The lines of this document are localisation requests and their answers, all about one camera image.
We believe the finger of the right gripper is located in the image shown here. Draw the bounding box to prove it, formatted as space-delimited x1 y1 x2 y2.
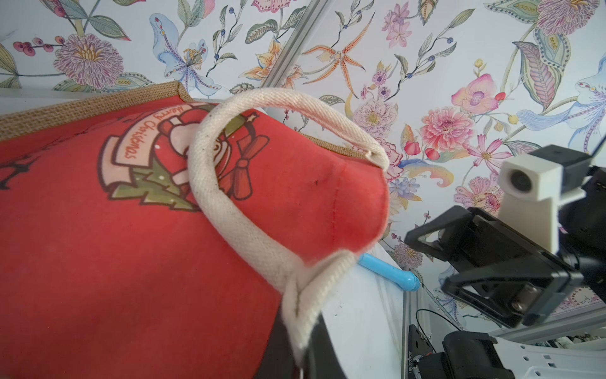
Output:
441 269 530 327
405 205 478 262

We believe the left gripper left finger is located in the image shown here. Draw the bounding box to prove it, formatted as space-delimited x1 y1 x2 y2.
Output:
253 312 296 379

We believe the blue object right edge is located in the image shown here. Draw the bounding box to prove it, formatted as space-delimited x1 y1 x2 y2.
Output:
358 254 421 292

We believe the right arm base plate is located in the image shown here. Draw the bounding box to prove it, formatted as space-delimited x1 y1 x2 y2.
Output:
404 325 444 379

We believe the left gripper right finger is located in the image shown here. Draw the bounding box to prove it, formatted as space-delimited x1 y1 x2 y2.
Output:
302 315 347 379

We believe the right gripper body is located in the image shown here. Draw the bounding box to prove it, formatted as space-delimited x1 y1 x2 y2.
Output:
468 209 583 326

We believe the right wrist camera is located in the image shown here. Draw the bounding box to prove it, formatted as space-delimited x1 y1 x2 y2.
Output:
498 145 593 254

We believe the red burlap tote bag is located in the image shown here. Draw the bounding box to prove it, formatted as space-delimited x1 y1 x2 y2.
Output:
1 83 390 378

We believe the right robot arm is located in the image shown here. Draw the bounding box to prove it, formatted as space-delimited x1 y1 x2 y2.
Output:
405 167 605 378

